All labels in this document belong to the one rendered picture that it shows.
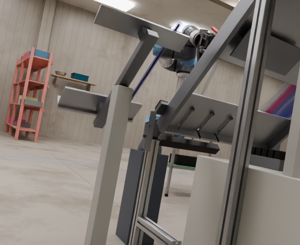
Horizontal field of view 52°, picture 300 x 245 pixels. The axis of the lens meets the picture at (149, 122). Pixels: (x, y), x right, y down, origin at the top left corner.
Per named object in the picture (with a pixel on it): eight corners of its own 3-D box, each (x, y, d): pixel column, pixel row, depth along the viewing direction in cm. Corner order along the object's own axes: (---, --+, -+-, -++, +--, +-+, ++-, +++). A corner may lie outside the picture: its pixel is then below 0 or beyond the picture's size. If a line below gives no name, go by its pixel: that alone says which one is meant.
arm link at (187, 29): (193, 40, 161) (196, 23, 157) (202, 46, 152) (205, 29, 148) (179, 40, 159) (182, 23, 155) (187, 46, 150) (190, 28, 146)
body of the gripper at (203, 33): (207, 35, 132) (195, 27, 142) (202, 55, 136) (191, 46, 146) (222, 37, 134) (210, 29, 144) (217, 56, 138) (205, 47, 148)
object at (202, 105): (163, 126, 133) (161, 121, 135) (267, 146, 165) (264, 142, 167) (186, 94, 122) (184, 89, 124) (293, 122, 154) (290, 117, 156)
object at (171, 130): (163, 132, 132) (159, 120, 137) (268, 151, 164) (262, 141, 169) (165, 131, 132) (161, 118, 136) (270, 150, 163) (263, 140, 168)
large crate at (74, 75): (84, 82, 987) (85, 77, 988) (88, 82, 955) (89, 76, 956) (69, 79, 965) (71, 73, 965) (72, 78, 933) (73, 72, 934)
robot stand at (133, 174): (115, 234, 195) (130, 148, 196) (140, 234, 203) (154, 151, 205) (126, 245, 179) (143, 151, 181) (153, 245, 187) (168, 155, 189)
